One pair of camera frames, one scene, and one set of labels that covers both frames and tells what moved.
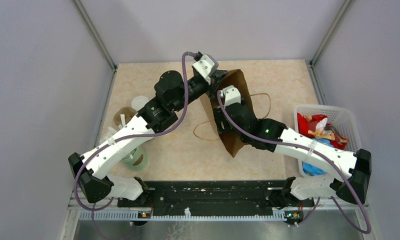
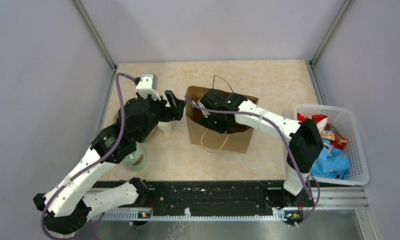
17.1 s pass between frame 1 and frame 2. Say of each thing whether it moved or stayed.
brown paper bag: moved
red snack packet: stayed
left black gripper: moved
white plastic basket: stayed
